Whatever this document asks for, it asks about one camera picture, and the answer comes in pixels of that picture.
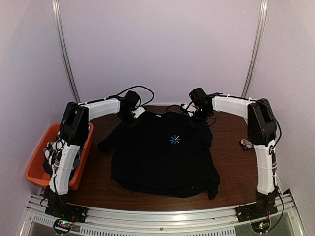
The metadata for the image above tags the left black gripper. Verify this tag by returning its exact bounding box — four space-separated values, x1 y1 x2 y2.
120 110 141 132

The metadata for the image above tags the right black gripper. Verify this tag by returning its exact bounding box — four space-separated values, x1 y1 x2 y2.
187 107 212 130

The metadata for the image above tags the black t-shirt blue logo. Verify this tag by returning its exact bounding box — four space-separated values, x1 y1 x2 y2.
98 112 221 200

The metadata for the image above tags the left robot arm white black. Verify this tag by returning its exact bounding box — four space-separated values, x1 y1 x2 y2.
44 90 145 218

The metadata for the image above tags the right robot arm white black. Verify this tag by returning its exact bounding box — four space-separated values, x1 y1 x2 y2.
184 88 280 217

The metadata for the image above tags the black white checkered shirt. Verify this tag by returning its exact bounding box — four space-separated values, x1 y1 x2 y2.
43 141 82 170

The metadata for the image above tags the dark blue garment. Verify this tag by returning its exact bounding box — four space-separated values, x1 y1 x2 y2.
43 162 53 176

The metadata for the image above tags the orange plastic bin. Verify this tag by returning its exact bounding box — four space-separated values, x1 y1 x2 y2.
26 122 94 190

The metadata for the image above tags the right circuit board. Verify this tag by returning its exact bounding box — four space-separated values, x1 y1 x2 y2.
251 218 271 234

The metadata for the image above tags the circuit board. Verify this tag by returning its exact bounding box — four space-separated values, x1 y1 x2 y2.
251 218 271 234
53 219 73 234

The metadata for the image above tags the left circuit board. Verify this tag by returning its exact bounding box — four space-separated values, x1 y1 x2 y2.
53 219 73 234

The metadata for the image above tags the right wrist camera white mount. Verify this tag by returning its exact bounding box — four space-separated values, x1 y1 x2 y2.
180 103 196 117

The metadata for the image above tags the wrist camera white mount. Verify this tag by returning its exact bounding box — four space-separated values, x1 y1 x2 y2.
131 106 146 119
180 103 196 117

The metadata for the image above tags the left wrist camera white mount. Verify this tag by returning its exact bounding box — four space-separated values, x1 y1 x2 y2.
131 106 146 119

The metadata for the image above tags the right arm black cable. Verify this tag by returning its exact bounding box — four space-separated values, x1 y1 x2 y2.
166 103 217 127

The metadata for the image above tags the right aluminium corner post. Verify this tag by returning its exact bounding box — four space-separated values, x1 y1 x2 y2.
241 0 268 98

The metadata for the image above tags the aluminium corner post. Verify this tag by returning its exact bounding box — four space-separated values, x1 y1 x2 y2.
52 0 80 103
241 0 268 98

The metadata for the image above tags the left aluminium corner post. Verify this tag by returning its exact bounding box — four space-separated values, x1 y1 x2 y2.
52 0 80 103

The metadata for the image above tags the aluminium front rail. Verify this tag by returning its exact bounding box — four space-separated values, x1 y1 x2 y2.
21 193 306 236

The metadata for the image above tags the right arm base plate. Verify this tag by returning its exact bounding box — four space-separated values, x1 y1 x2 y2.
234 203 278 222

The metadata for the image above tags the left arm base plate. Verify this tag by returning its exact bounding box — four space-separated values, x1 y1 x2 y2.
45 203 88 223

